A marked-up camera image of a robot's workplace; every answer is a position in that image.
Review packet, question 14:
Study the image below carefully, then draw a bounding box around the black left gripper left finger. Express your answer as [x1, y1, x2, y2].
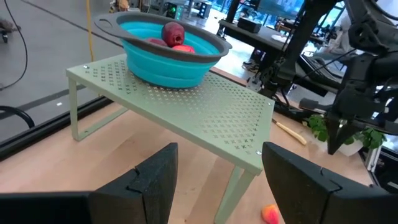
[90, 142, 179, 224]

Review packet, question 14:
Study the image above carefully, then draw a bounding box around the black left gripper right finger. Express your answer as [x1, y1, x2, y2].
[262, 141, 398, 224]

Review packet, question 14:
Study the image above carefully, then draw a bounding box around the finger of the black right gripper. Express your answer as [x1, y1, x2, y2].
[325, 113, 342, 156]
[337, 123, 358, 150]

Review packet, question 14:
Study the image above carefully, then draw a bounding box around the blue collapsible colander bowl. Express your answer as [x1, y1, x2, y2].
[93, 11, 233, 89]

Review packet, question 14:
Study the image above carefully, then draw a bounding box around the red orange mango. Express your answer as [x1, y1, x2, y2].
[170, 44, 196, 54]

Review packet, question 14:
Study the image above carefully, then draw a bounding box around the dark red round fruit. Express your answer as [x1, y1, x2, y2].
[145, 37, 170, 47]
[160, 21, 186, 48]

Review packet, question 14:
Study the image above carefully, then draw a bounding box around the small orange red fruit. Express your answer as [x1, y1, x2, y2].
[261, 204, 280, 224]

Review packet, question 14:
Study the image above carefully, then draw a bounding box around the green leafy herb bunch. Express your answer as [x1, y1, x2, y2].
[303, 113, 388, 157]

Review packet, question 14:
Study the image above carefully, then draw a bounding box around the pale green perforated box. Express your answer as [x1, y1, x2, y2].
[65, 53, 276, 224]

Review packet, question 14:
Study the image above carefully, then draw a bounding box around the black desk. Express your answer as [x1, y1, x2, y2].
[217, 19, 343, 97]

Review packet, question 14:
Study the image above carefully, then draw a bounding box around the black box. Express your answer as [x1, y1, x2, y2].
[238, 17, 262, 34]

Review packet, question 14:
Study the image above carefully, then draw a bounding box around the computer with green lights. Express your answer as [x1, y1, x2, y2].
[164, 1, 185, 20]

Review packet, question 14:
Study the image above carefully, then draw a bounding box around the knife with wooden handle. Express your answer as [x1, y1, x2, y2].
[271, 118, 308, 146]

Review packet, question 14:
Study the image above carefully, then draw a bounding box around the black left wrist camera cable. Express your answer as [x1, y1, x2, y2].
[0, 105, 36, 129]

